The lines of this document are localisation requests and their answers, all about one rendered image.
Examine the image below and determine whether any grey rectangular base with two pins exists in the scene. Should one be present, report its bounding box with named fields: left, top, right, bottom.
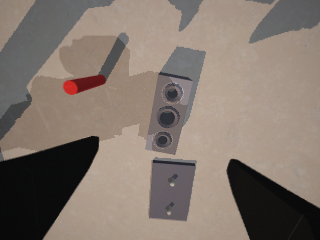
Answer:
left=149, top=160, right=195, bottom=222

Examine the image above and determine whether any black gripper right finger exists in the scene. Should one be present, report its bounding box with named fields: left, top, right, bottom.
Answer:
left=226, top=159, right=320, bottom=240

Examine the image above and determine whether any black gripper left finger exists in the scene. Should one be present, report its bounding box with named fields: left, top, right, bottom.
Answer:
left=0, top=136, right=99, bottom=240

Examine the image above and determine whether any red peg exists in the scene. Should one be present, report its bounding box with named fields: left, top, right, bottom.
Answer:
left=63, top=75, right=106, bottom=95

